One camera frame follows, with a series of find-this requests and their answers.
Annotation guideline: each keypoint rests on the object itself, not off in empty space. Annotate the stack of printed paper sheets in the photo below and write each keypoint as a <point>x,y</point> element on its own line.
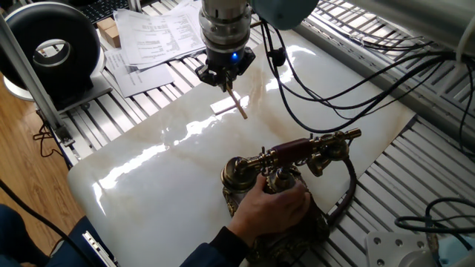
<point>163,37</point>

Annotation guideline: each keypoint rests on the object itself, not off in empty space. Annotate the thin wooden stick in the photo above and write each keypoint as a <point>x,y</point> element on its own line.
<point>239,105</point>

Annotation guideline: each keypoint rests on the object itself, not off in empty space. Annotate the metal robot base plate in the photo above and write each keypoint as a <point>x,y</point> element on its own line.
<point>389,248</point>

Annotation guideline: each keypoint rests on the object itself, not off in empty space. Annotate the black computer keyboard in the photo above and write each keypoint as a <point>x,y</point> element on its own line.
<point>104,7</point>

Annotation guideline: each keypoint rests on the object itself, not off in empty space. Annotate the forearm in dark blue sleeve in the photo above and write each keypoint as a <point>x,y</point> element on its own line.
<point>219,252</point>

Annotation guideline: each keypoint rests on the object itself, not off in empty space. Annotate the small wooden block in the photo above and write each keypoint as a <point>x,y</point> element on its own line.
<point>105,23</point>
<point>113,37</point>

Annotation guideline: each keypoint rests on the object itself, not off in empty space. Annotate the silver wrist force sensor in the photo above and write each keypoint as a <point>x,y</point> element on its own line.
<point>224,26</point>

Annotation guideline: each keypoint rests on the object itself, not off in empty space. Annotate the person's leg in blue clothes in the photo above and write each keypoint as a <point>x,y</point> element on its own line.
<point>11,237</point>

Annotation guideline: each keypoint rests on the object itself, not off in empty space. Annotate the aluminium frame post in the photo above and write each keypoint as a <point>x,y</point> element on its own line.
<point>26,74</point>

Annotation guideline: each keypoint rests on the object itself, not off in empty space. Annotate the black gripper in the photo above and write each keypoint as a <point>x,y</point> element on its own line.
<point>226,61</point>

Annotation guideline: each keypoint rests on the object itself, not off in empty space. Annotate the person's bare hand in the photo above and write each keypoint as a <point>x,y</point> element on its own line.
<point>267,213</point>

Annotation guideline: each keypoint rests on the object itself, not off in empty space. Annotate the brass and red phone handset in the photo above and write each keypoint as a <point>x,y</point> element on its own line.
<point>293,152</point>

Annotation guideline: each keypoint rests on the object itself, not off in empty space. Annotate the glossy marble pattern board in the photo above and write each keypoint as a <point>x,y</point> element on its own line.
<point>167,178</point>

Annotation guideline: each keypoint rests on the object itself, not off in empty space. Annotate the antique red brass phone base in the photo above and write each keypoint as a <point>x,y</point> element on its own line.
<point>297,237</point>

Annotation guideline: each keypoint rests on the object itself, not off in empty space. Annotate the grey flat base plate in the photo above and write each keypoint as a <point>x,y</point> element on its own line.
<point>100,87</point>

